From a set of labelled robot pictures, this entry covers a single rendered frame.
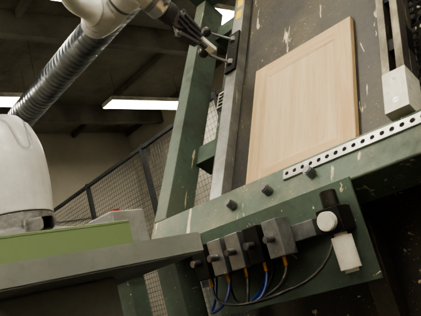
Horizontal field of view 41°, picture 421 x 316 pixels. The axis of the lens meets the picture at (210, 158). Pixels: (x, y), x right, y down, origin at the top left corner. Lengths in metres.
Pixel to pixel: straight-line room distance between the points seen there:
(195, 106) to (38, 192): 1.10
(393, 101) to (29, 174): 0.82
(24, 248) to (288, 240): 0.63
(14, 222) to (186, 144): 1.02
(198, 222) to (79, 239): 0.68
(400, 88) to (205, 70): 1.07
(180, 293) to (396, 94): 0.87
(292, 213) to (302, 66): 0.54
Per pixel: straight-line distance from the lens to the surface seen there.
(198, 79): 2.21
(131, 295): 1.62
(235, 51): 2.05
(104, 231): 1.07
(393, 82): 1.40
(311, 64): 1.74
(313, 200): 1.38
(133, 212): 1.65
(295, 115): 1.65
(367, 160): 1.34
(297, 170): 1.45
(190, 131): 2.04
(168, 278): 1.78
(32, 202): 1.12
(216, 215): 1.61
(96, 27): 1.88
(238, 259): 1.40
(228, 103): 1.90
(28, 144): 1.16
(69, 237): 1.03
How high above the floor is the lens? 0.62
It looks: 14 degrees up
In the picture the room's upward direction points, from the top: 15 degrees counter-clockwise
